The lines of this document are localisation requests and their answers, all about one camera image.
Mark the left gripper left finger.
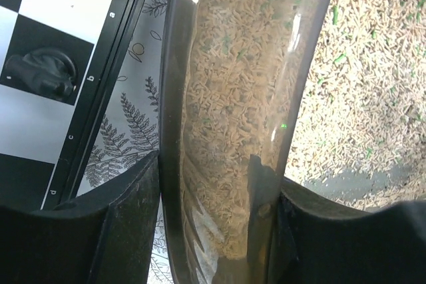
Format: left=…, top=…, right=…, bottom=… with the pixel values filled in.
left=1, top=151, right=160, bottom=283

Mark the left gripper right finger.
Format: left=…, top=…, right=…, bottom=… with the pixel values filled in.
left=248, top=155, right=425, bottom=283

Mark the brown plastic litter box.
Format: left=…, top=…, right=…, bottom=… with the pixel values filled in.
left=158, top=0, right=426, bottom=284

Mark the black white chessboard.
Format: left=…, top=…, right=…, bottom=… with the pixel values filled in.
left=1, top=0, right=144, bottom=212

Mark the floral table mat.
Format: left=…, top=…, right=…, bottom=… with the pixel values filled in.
left=78, top=0, right=172, bottom=283

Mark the black chess piece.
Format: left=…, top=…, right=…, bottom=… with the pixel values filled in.
left=5, top=47, right=78, bottom=102

